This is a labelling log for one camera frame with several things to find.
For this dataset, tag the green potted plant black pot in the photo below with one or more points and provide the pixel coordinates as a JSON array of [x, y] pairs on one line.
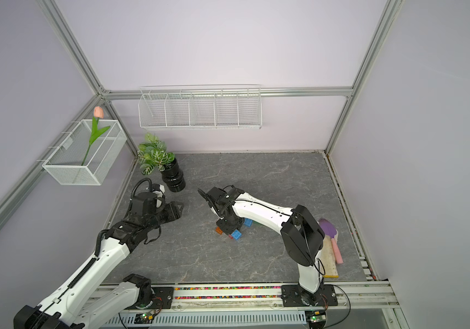
[[152, 154]]

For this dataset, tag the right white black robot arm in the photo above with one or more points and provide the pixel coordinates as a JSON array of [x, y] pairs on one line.
[[302, 236]]

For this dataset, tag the aluminium front rail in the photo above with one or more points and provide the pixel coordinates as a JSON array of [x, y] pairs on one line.
[[258, 304]]

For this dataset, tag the blue long lego brick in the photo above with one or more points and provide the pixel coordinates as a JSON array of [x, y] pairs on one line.
[[236, 235], [248, 222]]

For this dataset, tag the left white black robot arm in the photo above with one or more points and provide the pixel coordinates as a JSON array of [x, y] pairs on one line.
[[66, 307]]

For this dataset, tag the white mesh side basket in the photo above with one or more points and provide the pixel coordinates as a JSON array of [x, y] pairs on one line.
[[64, 164]]

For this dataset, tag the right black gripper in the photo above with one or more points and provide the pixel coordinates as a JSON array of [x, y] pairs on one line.
[[224, 228]]

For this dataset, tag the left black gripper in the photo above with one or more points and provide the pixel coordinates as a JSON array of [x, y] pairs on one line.
[[172, 210]]

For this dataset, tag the white wire wall basket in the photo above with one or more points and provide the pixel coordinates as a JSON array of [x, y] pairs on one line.
[[200, 107]]

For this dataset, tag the purple pink brush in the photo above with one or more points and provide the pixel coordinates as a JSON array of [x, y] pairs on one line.
[[331, 231]]

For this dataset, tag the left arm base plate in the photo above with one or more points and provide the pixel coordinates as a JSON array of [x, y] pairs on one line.
[[156, 298]]

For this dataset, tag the pink artificial tulip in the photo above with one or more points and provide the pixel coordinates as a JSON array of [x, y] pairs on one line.
[[96, 131]]

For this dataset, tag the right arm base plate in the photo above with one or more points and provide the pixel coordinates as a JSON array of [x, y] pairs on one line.
[[296, 296]]

